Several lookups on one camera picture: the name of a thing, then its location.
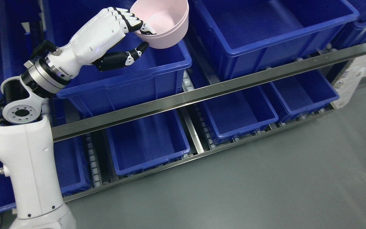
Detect blue bin lower middle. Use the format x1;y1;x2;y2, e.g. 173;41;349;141
106;110;191;176

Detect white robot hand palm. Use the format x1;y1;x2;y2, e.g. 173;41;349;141
52;7;128;78

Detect blue bin lower left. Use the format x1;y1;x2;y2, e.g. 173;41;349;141
0;136;92;213

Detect blue bin lower far right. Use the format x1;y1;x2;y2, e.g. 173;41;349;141
261;70;340;123

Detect blue bin lower right centre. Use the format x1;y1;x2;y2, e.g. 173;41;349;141
199;86;279;145

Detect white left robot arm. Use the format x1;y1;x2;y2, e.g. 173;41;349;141
0;7;156;229

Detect steel shelf rail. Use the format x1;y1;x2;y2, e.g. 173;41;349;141
52;43;366;142

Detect blue bin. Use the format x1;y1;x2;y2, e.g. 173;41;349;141
188;0;360;81
43;0;192;117
0;0;43;97
0;136;92;213
261;70;340;123
199;86;279;145
106;110;191;176

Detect blue bin upper middle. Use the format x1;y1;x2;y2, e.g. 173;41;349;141
43;0;192;117

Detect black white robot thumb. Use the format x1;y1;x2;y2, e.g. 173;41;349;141
92;42;149;72

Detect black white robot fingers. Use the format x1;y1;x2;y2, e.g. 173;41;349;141
112;7;157;35

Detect white sign with blue letters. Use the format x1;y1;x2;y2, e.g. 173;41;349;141
331;55;366;109

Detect blue bin upper left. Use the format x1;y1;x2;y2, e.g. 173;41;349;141
0;0;43;97

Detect blue bin upper right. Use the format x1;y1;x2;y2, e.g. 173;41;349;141
188;0;360;81

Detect pink bowl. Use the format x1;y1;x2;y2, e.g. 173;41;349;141
135;11;189;49
130;0;189;35

